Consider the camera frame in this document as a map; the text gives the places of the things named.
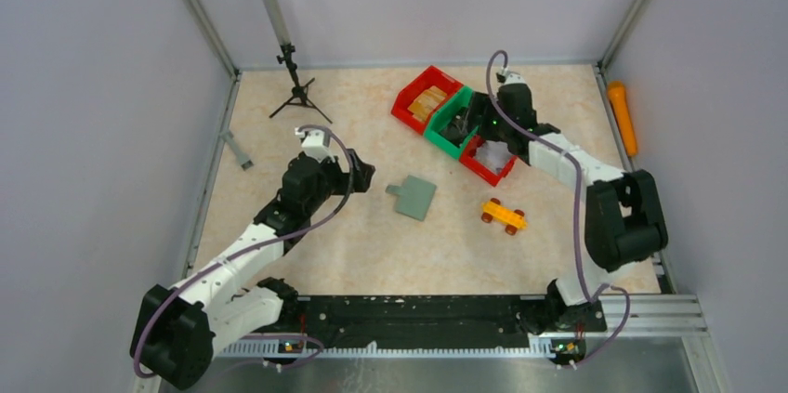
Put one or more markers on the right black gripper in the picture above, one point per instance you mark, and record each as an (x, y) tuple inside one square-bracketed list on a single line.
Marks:
[(474, 117)]

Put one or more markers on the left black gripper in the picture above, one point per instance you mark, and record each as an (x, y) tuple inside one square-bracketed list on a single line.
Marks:
[(355, 170)]

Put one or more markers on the green card holder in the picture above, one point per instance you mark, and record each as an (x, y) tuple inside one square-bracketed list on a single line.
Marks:
[(414, 197)]

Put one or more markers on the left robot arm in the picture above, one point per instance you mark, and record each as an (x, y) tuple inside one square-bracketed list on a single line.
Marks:
[(181, 328)]

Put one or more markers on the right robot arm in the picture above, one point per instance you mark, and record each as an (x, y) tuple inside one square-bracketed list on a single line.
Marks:
[(617, 216)]

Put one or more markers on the black item in green bin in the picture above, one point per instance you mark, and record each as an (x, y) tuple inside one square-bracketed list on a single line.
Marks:
[(456, 131)]

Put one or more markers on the clear plastic bags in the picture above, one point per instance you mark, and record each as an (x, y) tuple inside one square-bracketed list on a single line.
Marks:
[(493, 155)]

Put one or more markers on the near red bin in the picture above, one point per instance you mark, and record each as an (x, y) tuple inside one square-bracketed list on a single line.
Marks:
[(468, 160)]

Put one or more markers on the red bin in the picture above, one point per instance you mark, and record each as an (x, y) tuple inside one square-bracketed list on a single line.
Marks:
[(430, 76), (468, 160)]

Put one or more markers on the green bin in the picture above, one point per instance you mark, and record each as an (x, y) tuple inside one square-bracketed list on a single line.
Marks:
[(466, 103)]

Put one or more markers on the far red bin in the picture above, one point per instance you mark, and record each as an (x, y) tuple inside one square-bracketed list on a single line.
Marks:
[(430, 76)]

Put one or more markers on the wooden blocks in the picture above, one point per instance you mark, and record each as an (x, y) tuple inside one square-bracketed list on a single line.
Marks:
[(423, 106)]

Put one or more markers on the yellow toy car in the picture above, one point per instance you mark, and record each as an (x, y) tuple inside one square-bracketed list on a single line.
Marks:
[(513, 221)]

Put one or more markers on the small grey tool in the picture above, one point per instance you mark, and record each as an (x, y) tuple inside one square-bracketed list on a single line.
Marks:
[(242, 158)]

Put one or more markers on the orange flashlight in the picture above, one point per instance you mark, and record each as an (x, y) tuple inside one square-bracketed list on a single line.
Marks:
[(616, 93)]

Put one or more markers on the black tripod with grey tube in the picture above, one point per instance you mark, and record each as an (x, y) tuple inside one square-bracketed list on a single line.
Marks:
[(300, 91)]

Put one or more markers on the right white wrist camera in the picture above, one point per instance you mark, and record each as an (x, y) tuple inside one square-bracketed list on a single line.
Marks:
[(508, 78)]

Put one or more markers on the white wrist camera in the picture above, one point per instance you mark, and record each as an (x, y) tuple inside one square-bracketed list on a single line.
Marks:
[(315, 143), (508, 78)]

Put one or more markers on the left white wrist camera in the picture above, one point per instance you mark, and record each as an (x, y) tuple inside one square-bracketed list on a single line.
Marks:
[(315, 143)]

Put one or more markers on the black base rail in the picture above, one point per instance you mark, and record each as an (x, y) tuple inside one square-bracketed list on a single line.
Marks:
[(433, 321)]

